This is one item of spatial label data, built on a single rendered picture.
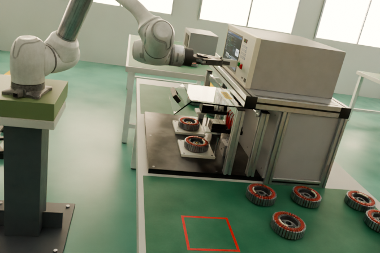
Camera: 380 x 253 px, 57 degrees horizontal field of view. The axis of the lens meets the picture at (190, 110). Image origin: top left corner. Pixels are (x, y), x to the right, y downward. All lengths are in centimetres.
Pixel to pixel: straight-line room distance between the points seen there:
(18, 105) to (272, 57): 117
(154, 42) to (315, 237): 86
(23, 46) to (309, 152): 136
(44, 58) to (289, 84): 116
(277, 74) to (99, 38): 501
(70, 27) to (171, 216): 111
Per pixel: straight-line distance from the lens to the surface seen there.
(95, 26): 622
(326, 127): 152
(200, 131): 179
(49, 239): 224
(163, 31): 126
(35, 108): 181
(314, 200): 145
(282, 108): 139
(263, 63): 143
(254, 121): 163
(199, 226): 118
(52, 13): 631
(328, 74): 156
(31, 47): 183
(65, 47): 193
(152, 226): 115
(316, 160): 157
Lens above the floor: 145
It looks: 19 degrees down
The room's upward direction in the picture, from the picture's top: 10 degrees clockwise
